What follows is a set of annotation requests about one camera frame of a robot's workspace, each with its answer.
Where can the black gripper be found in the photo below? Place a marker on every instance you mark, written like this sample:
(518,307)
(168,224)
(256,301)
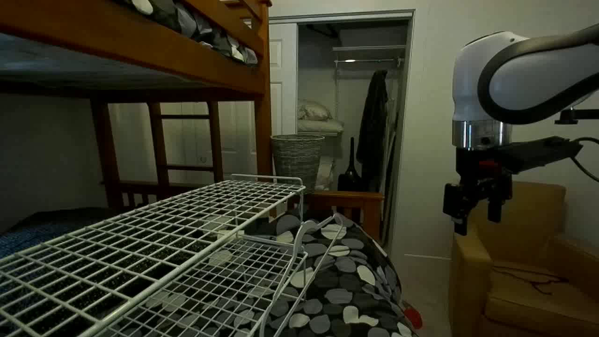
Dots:
(477,178)

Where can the white plastic hanger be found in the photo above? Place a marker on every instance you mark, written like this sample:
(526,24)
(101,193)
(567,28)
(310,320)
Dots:
(314,273)

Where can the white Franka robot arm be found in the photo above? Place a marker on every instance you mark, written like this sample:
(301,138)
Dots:
(473,75)

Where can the white closet shelf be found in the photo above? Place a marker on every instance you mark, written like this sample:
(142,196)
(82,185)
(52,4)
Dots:
(367,50)

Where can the yellow armchair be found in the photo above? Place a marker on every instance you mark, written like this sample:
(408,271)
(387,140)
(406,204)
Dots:
(529,299)

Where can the small red object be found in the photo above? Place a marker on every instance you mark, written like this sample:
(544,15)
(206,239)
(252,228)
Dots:
(412,316)

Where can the black dustpan brush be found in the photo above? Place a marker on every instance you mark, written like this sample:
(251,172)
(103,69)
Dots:
(348,180)

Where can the dark hanging jacket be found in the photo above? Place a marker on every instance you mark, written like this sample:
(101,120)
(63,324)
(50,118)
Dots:
(372,123)

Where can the black grey spotted duvet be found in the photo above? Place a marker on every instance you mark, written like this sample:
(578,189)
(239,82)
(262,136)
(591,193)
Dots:
(337,292)

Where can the grey wicker laundry basket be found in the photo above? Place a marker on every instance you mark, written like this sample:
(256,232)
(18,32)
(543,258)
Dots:
(297,161)

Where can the white folded pillows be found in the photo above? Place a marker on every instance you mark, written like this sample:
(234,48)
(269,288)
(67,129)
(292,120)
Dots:
(314,114)

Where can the white closet door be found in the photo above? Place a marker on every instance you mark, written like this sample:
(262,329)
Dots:
(282,75)

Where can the spotted bunk bedding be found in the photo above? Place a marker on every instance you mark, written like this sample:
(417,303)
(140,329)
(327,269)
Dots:
(187,20)

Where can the dark speckled bed sheet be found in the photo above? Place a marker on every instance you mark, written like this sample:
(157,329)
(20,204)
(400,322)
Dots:
(43,226)

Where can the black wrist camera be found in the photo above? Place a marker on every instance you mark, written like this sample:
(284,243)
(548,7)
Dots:
(535,151)

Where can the wooden bunk bed frame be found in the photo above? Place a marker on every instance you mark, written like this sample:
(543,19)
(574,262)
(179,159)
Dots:
(123,43)

